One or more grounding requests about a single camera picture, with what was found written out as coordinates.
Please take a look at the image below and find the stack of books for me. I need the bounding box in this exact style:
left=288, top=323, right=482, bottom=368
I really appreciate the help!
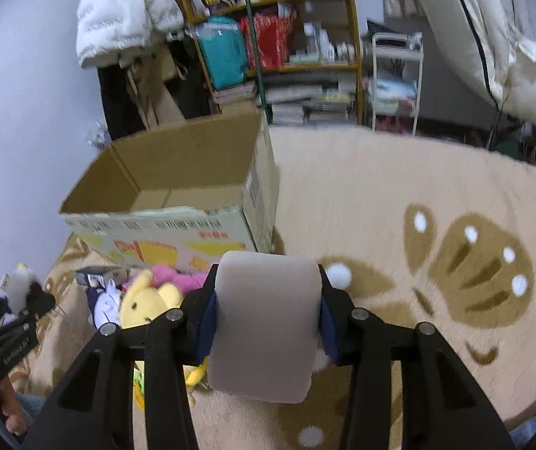
left=212, top=81, right=357, bottom=125

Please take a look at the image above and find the pink bear plush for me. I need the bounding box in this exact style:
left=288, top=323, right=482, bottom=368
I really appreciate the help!
left=121, top=263, right=211, bottom=293

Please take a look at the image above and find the yellow bear plush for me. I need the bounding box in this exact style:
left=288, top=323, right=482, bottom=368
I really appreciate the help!
left=119, top=269, right=209, bottom=407

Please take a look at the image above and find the plastic bag of toys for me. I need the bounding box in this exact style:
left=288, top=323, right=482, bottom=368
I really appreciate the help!
left=87, top=122, right=111, bottom=152

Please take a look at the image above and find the white puffer jacket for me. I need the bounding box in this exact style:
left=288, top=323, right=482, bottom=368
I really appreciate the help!
left=75, top=0, right=185, bottom=68

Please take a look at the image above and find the person's left hand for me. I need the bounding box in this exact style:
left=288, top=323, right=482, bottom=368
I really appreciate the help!
left=0, top=377, right=28, bottom=436

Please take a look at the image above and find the green pole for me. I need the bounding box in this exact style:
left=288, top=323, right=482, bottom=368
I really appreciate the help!
left=244, top=0, right=271, bottom=124

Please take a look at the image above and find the open cardboard box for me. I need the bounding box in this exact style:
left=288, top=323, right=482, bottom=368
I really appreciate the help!
left=59, top=111, right=279, bottom=272

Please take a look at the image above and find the pale lavender soft pad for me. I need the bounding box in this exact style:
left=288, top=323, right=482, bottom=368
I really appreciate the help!
left=208, top=251, right=322, bottom=404

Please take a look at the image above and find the beige patterned carpet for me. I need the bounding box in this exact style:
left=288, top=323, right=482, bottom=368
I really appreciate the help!
left=11, top=127, right=536, bottom=449

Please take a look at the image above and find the wooden bookshelf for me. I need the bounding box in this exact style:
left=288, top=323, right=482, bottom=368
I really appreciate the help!
left=182, top=0, right=364, bottom=123

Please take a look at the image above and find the red patterned bag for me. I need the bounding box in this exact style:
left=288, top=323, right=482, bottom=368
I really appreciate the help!
left=253, top=10, right=297, bottom=71

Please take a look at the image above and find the beige trench coat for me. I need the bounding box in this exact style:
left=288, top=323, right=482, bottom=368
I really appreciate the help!
left=126, top=44, right=185, bottom=130

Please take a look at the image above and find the teal bag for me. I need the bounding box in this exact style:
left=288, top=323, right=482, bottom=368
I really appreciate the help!
left=196, top=16, right=248, bottom=90

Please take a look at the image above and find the cream folded mattress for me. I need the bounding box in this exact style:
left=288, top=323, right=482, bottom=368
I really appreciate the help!
left=419, top=0, right=536, bottom=125

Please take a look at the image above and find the white-haired purple doll plush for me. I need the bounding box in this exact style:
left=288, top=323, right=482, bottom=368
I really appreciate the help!
left=75, top=266, right=128, bottom=329

